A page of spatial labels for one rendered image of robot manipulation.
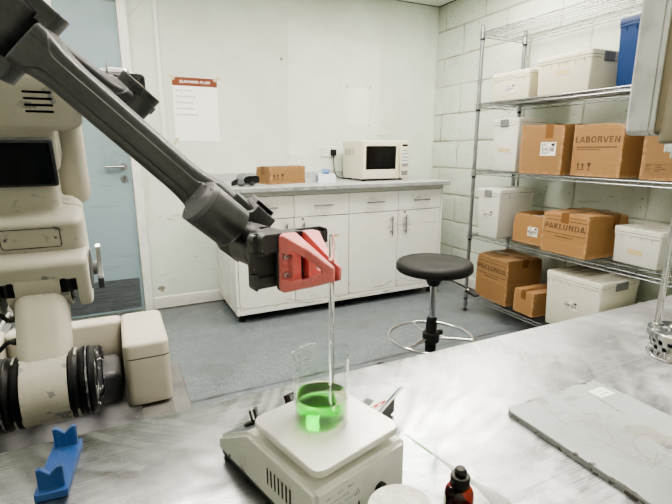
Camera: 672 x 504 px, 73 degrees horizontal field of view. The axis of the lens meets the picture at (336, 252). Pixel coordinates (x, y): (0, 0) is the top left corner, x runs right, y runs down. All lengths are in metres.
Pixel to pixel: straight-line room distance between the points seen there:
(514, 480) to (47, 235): 1.08
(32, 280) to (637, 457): 1.21
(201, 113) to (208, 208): 2.91
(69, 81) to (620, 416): 0.87
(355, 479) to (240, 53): 3.27
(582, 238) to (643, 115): 2.09
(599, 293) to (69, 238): 2.38
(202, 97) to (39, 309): 2.41
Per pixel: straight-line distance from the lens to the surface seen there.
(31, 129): 1.20
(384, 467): 0.54
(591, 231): 2.72
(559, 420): 0.75
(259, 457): 0.55
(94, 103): 0.68
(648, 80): 0.65
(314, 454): 0.49
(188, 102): 3.44
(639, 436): 0.77
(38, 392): 1.25
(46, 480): 0.66
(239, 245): 0.59
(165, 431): 0.72
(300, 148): 3.64
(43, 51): 0.70
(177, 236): 3.46
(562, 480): 0.66
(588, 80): 2.77
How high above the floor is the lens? 1.13
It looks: 13 degrees down
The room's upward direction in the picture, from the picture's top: straight up
